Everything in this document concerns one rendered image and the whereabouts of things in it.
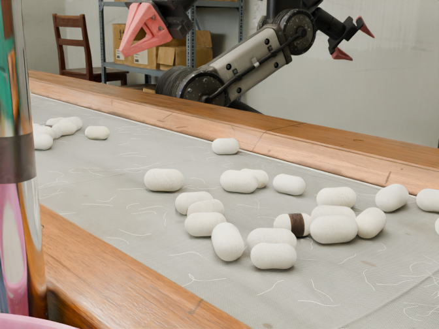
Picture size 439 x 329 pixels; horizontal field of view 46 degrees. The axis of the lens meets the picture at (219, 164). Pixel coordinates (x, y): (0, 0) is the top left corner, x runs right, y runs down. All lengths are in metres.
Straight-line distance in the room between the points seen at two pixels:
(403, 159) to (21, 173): 0.41
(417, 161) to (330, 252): 0.21
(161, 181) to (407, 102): 2.27
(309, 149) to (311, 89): 2.43
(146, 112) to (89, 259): 0.54
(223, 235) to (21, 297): 0.14
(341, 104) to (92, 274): 2.66
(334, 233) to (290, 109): 2.77
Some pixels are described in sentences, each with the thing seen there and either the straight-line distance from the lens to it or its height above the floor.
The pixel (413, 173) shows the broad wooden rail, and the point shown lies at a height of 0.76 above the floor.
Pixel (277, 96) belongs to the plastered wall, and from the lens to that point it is 3.21.
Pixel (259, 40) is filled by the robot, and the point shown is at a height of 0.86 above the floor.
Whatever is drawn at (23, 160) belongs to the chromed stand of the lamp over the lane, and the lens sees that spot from 0.25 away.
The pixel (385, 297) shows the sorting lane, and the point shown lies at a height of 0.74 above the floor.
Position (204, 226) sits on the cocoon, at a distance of 0.39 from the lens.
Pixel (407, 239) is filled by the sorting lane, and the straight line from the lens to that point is 0.43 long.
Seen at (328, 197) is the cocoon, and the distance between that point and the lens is 0.46.
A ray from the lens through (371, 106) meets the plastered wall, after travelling 2.80.
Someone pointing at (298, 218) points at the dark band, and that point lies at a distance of 0.40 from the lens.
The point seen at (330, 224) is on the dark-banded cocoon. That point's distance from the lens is 0.39.
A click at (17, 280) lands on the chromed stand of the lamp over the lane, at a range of 0.27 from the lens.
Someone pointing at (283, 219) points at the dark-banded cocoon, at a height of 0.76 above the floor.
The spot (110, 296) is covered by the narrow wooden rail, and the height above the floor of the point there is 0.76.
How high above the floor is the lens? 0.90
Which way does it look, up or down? 16 degrees down
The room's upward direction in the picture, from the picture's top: 1 degrees clockwise
